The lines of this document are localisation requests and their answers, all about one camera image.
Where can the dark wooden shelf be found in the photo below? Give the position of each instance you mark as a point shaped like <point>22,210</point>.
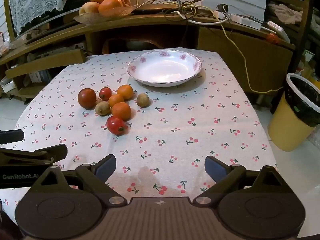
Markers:
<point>307,2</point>

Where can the cherry print tablecloth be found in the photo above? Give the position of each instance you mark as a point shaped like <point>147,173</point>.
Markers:
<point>187,120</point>

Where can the white floral plate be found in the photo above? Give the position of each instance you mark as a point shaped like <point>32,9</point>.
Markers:
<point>163,68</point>

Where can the large dark red tomato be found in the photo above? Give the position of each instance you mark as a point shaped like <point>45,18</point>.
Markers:
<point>87,98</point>

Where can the black plug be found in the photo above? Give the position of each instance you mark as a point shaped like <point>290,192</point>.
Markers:
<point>221,7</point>

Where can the small orange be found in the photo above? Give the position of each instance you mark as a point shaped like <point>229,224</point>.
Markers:
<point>116,100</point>

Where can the white power strip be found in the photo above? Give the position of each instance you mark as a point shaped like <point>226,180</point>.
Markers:
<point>246,21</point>

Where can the medium red tomato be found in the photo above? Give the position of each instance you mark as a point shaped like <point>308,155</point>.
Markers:
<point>116,125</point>

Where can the red apple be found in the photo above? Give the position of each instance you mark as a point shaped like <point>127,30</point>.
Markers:
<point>125,1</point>

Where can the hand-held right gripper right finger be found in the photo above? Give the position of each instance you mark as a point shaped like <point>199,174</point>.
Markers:
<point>215,169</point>

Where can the white lace cloth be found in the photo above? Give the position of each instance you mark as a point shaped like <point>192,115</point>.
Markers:
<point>35,2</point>

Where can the wooden desk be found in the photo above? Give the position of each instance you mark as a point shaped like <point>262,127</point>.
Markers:
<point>150,21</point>

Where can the small red tomato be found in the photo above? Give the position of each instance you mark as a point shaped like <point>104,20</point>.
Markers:
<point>105,93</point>

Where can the black bin bag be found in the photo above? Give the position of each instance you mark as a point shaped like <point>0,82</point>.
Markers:
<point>302,100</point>

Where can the wooden keyboard tray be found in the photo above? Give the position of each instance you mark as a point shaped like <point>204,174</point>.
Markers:
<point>45,60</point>

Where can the white adapter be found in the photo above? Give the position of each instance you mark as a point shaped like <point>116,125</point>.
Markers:
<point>277,29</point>

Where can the brown kiwi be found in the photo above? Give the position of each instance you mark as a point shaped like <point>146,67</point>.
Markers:
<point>102,108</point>
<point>143,100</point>

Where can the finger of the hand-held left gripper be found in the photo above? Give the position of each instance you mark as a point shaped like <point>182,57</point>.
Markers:
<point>37,153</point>
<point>10,136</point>

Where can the glass fruit dish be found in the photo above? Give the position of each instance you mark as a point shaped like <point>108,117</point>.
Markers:
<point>112,13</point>

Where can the black flat device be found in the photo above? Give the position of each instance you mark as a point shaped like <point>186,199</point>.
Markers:
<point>155,8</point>

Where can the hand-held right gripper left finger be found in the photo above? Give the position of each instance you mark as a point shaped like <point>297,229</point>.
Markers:
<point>106,168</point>

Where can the yellow apple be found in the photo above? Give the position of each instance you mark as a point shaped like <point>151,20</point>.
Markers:
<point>88,8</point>

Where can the black curved monitor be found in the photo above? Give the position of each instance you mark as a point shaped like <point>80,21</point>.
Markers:
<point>47,20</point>

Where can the yellow trash bin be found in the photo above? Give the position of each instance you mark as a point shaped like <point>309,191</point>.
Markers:
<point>287,130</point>

